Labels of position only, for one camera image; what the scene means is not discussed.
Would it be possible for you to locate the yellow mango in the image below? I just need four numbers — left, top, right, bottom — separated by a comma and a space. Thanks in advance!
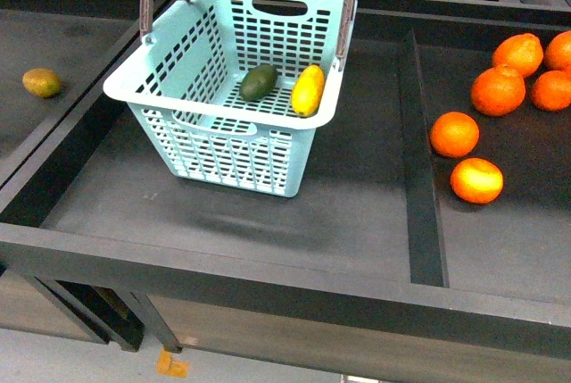
290, 64, 326, 117

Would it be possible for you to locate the green avocado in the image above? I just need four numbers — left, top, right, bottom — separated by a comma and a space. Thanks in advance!
239, 63, 277, 102

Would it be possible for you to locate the light blue plastic basket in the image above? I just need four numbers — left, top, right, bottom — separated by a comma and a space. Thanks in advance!
103, 0, 357, 197

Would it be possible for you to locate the orange mandarin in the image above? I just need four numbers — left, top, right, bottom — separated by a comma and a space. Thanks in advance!
531, 71, 570, 112
543, 30, 571, 71
470, 64, 526, 117
450, 157, 504, 204
492, 33, 543, 78
429, 112, 480, 158

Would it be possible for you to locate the brown kiwi fruit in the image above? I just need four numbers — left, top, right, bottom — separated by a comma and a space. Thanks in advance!
22, 68, 62, 98

